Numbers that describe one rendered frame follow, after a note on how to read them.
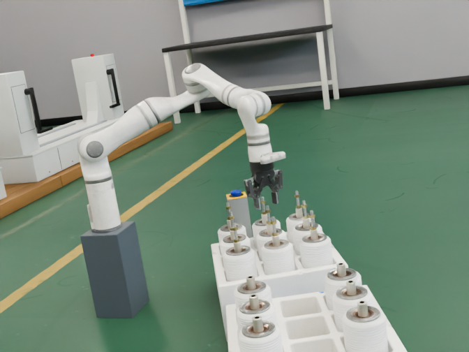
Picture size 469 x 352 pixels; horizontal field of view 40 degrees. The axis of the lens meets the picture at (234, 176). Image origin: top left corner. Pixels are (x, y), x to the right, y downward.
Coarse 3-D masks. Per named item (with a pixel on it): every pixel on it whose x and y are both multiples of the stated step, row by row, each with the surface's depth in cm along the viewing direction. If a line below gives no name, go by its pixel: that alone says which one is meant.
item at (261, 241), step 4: (284, 232) 207; (260, 236) 206; (280, 236) 204; (284, 236) 205; (260, 240) 204; (264, 240) 204; (268, 240) 203; (260, 244) 205; (260, 248) 206; (260, 252) 206; (260, 256) 207; (260, 260) 208
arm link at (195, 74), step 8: (192, 64) 220; (200, 64) 218; (184, 72) 218; (192, 72) 216; (200, 72) 214; (208, 72) 213; (184, 80) 218; (192, 80) 214; (200, 80) 212; (208, 80) 210; (216, 80) 208; (224, 80) 208; (208, 88) 209; (216, 88) 207; (224, 88) 204; (232, 88) 202; (216, 96) 207; (224, 96) 204
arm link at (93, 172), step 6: (78, 144) 212; (78, 150) 213; (84, 162) 216; (90, 162) 216; (96, 162) 217; (102, 162) 217; (84, 168) 215; (90, 168) 215; (96, 168) 215; (102, 168) 215; (108, 168) 216; (84, 174) 214; (90, 174) 212; (96, 174) 212; (102, 174) 212; (108, 174) 214; (84, 180) 214; (90, 180) 212; (96, 180) 212; (102, 180) 212
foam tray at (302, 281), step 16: (256, 256) 208; (336, 256) 199; (224, 272) 199; (288, 272) 192; (304, 272) 190; (320, 272) 191; (224, 288) 189; (272, 288) 191; (288, 288) 191; (304, 288) 192; (320, 288) 192; (224, 304) 190; (224, 320) 191
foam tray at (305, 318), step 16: (368, 288) 174; (288, 304) 174; (304, 304) 174; (320, 304) 168; (288, 320) 162; (304, 320) 162; (320, 320) 162; (288, 336) 163; (304, 336) 163; (320, 336) 152; (336, 336) 151
